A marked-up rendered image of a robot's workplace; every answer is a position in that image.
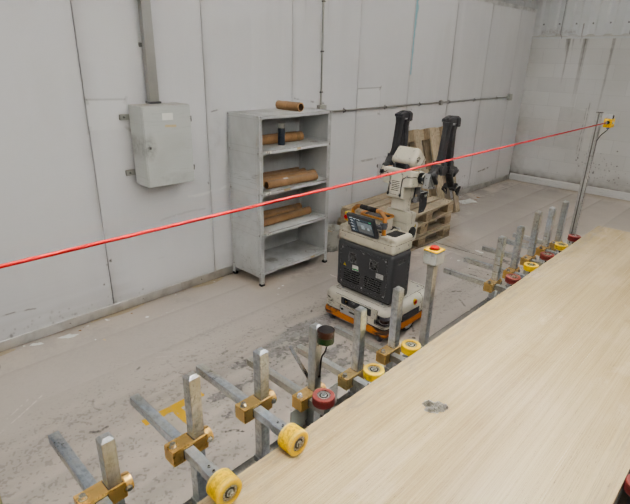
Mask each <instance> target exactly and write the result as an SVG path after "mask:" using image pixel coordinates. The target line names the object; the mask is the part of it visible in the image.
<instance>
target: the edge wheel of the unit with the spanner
mask: <svg viewBox="0 0 630 504"><path fill-rule="evenodd" d="M312 404H313V406H314V407H316V408H318V409H321V410H327V409H330V408H332V407H333V406H334V404H335V393H334V392H333V391H332V390H330V389H328V388H319V389H316V390H315V391H314V392H313V394H312Z"/></svg>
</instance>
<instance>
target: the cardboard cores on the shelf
mask: <svg viewBox="0 0 630 504"><path fill-rule="evenodd" d="M303 139H304V133H303V132H302V131H291V132H285V142H290V141H299V140H303ZM274 143H278V133H274V134H265V135H262V145H266V144H274ZM317 179H318V174H317V172H316V170H315V169H311V170H306V169H305V168H300V169H299V167H294V168H288V169H282V170H276V171H270V172H264V173H263V187H265V189H272V188H277V187H283V186H288V185H293V184H298V183H303V182H308V181H313V180H317ZM311 212H312V209H311V207H310V206H307V207H304V208H302V204H301V203H296V204H291V205H287V206H283V207H278V208H274V209H270V210H265V211H264V227H266V226H269V225H272V224H276V223H279V222H283V221H286V220H290V219H293V218H296V217H300V216H303V215H307V214H310V213H311Z"/></svg>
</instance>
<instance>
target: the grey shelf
mask: <svg viewBox="0 0 630 504"><path fill-rule="evenodd" d="M328 116H329V124H328ZM331 121H332V110H323V109H315V108H306V107H304V109H303V111H302V112H298V111H290V110H282V109H277V108H274V109H259V110H244V111H229V112H227V130H228V155H229V179H230V203H231V210H234V209H238V208H242V207H246V206H251V205H255V204H259V203H264V202H268V201H272V200H276V199H281V198H285V197H289V196H293V195H298V194H302V193H306V192H310V191H315V190H319V189H323V188H328V187H329V178H330V149H331ZM300 122H301V123H300ZM278 123H285V132H291V131H300V130H301V131H302V132H303V133H304V139H303V140H299V141H290V142H285V145H278V143H274V144H266V145H262V135H265V134H274V133H278ZM300 124H301V125H300ZM300 126H301V127H300ZM300 128H301V129H300ZM329 137H330V138H329ZM260 139H261V140H260ZM329 139H330V140H329ZM256 142H257V146H256ZM327 146H328V154H327ZM296 150H297V163H296ZM301 150H302V163H301ZM294 167H299V169H300V168H305V169H306V170H311V169H315V170H316V172H317V174H318V179H317V180H313V181H308V182H303V183H298V184H293V185H288V186H283V187H277V188H272V189H265V187H263V173H264V172H270V171H276V170H282V169H288V168H294ZM326 177H327V178H326ZM258 179H259V180H258ZM261 179H262V180H261ZM258 181H259V182H258ZM261 181H262V182H261ZM326 182H327V184H326ZM261 186H262V187H261ZM296 203H301V204H302V208H304V207H307V206H310V207H311V209H312V212H311V213H310V214H307V215H303V216H300V217H296V218H293V219H290V220H286V221H283V222H279V223H276V224H272V225H269V226H266V227H264V211H265V210H270V209H274V208H278V207H283V206H287V205H291V204H296ZM328 207H329V190H327V191H322V192H318V193H314V194H310V195H306V196H302V197H297V198H293V199H289V200H285V201H281V202H277V203H272V204H268V205H264V206H260V207H256V208H251V209H247V210H243V211H239V212H235V213H231V227H232V251H233V273H234V274H237V273H238V271H237V270H236V267H237V268H239V269H241V270H244V271H246V272H248V273H250V274H252V275H254V276H256V277H258V278H259V286H261V287H263V286H265V275H267V274H269V273H272V272H274V271H276V270H279V269H282V268H285V267H289V266H292V265H294V264H297V263H300V262H303V261H305V260H308V259H311V258H314V257H316V256H319V255H322V254H324V259H323V260H322V262H324V263H326V262H327V235H328ZM325 208H326V215H325ZM259 221H260V222H259ZM259 223H260V224H259ZM259 225H260V226H259ZM300 226H301V237H300ZM324 238H325V245H324ZM260 276H261V277H260ZM260 278H261V279H260ZM260 280H261V281H260ZM260 282H261V283H260Z"/></svg>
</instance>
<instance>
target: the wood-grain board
mask: <svg viewBox="0 0 630 504"><path fill-rule="evenodd" d="M425 400H431V401H433V402H436V401H440V402H442V403H443V404H445V403H446V404H447V405H448V410H445V411H444V412H439V413H438V414H436V413H429V412H426V411H424V409H425V408H426V407H425V406H423V405H422V403H423V402H424V401H425ZM304 430H305V431H306V432H307V433H308V442H307V445H306V447H305V448H304V450H303V451H302V452H301V453H300V454H298V455H297V456H291V455H289V454H288V453H287V452H286V451H284V450H283V449H282V448H281V447H278V448H276V449H275V450H273V451H272V452H270V453H269V454H267V455H266V456H265V457H263V458H262V459H260V460H259V461H257V462H256V463H254V464H253V465H251V466H250V467H249V468H247V469H246V470H244V471H243V472H241V473H240V474H238V475H237V477H238V478H239V479H240V480H241V481H242V489H241V492H240V494H239V496H238V497H237V499H236V500H235V501H234V502H233V503H232V504H614V503H615V501H616V499H617V497H618V495H619V492H620V490H621V488H622V486H623V484H624V481H625V478H626V476H627V475H628V474H629V472H630V232H626V231H621V230H617V229H612V228H607V227H603V226H597V227H596V228H594V229H593V230H592V231H590V232H589V233H587V234H586V235H584V236H583V237H581V238H580V239H579V240H577V241H576V242H574V243H573V244H571V245H570V246H568V247H567V248H565V249H564V250H563V251H561V252H560V253H558V254H557V255H555V256H554V257H552V258H551V259H550V260H548V261H547V262H545V263H544V264H542V265H541V266H539V267H538V268H537V269H535V270H534V271H532V272H531V273H529V274H528V275H526V276H525V277H524V278H522V279H521V280H519V281H518V282H516V283H515V284H513V285H512V286H510V287H509V288H508V289H506V290H505V291H503V292H502V293H500V294H499V295H497V296H496V297H495V298H493V299H492V300H490V301H489V302H487V303H486V304H484V305H483V306H482V307H480V308H479V309H477V310H476V311H474V312H473V313H471V314H470V315H469V316H467V317H466V318H464V319H463V320H461V321H460V322H458V323H457V324H456V325H454V326H453V327H451V328H450V329H448V330H447V331H445V332H444V333H442V334H441V335H440V336H438V337H437V338H435V339H434V340H432V341H431V342H429V343H428V344H427V345H425V346H424V347H422V348H421V349H419V350H418V351H416V352H415V353H414V354H412V355H411V356H409V357H408V358H406V359H405V360H403V361H402V362H401V363H399V364H398V365H396V366H395V367H393V368H392V369H390V370H389V371H388V372H386V373H385V374H383V375H382V376H380V377H379V378H377V379H376V380H374V381H373V382H372V383H370V384H369V385H367V386H366V387H364V388H363V389H361V390H360V391H359V392H357V393H356V394H354V395H353V396H351V397H350V398H348V399H347V400H346V401H344V402H343V403H341V404H340V405H338V406H337V407H335V408H334V409H333V410H331V411H330V412H328V413H327V414H325V415H324V416H322V417H321V418H320V419H318V420H317V421H315V422H314V423H312V424H311V425H309V426H308V427H306V428H305V429H304Z"/></svg>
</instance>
